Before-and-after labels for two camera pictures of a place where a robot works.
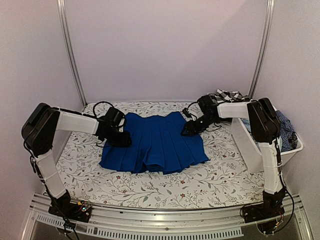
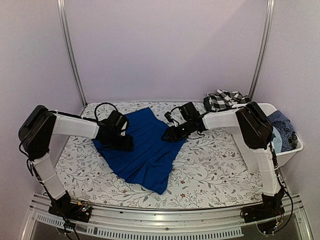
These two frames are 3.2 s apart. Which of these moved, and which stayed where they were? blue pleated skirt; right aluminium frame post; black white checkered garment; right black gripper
Moved: right black gripper; blue pleated skirt
Stayed: black white checkered garment; right aluminium frame post
